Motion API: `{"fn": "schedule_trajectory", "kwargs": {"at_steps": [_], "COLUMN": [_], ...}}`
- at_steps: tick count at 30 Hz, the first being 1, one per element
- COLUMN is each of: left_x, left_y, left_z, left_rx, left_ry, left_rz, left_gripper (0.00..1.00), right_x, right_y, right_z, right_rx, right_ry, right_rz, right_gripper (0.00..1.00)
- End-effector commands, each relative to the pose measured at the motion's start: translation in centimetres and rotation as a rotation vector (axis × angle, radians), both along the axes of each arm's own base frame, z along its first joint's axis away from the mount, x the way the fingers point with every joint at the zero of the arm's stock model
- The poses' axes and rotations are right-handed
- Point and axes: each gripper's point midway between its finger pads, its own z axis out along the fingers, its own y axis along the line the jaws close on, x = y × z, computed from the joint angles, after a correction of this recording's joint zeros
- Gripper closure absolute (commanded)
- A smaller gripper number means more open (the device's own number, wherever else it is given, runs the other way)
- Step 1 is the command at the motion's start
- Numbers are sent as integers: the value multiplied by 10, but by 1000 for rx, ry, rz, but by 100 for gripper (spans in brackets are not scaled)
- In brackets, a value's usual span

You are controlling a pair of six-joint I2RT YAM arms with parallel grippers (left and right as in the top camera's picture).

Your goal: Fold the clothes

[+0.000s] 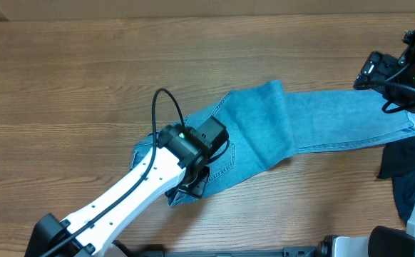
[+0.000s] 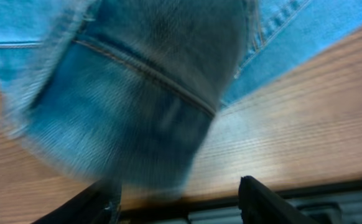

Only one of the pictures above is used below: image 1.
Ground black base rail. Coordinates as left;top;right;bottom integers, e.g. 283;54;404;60
115;243;317;257

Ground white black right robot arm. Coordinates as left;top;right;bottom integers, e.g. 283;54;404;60
305;30;415;256

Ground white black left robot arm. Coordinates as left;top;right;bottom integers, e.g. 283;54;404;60
25;117;229;256

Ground blue denim jeans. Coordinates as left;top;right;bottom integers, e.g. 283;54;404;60
130;79;415;206

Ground black garment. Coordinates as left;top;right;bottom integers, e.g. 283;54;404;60
377;136;415;224

